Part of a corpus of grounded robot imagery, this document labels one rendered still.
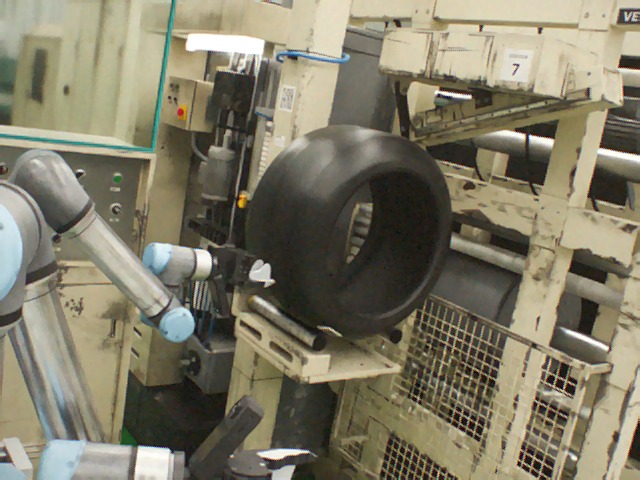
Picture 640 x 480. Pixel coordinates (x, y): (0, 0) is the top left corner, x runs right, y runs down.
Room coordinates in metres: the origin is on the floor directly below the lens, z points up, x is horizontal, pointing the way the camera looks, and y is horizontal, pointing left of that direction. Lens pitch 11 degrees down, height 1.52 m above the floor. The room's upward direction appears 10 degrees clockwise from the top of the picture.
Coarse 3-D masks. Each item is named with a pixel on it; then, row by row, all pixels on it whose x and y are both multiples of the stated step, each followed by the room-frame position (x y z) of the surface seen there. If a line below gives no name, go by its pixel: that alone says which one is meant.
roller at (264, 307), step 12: (252, 300) 2.00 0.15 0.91; (264, 300) 1.98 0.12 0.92; (264, 312) 1.94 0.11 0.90; (276, 312) 1.91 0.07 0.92; (276, 324) 1.89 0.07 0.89; (288, 324) 1.85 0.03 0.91; (300, 324) 1.83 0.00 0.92; (300, 336) 1.80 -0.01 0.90; (312, 336) 1.76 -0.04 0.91; (324, 336) 1.77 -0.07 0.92
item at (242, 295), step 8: (240, 288) 2.00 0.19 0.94; (248, 288) 2.02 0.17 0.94; (256, 288) 2.03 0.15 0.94; (240, 296) 2.00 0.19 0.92; (248, 296) 2.01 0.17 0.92; (264, 296) 2.05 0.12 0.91; (232, 304) 2.02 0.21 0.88; (240, 304) 2.00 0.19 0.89; (232, 312) 2.01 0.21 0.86; (240, 312) 2.01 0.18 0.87; (248, 312) 2.02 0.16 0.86
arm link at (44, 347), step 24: (24, 192) 0.79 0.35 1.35; (48, 240) 0.83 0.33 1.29; (48, 264) 0.82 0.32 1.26; (48, 288) 0.82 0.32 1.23; (24, 312) 0.80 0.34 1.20; (48, 312) 0.81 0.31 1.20; (24, 336) 0.80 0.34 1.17; (48, 336) 0.81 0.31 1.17; (24, 360) 0.80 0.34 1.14; (48, 360) 0.81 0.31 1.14; (72, 360) 0.83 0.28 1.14; (48, 384) 0.81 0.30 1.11; (72, 384) 0.82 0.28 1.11; (48, 408) 0.81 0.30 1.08; (72, 408) 0.82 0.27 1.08; (96, 408) 0.86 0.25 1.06; (48, 432) 0.81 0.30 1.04; (72, 432) 0.81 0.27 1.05; (96, 432) 0.84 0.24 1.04
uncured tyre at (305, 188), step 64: (320, 128) 1.94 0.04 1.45; (256, 192) 1.85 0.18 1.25; (320, 192) 1.70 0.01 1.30; (384, 192) 2.17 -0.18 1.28; (448, 192) 1.95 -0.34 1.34; (256, 256) 1.81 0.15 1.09; (320, 256) 1.69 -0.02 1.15; (384, 256) 2.17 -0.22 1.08; (320, 320) 1.74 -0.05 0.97; (384, 320) 1.85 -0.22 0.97
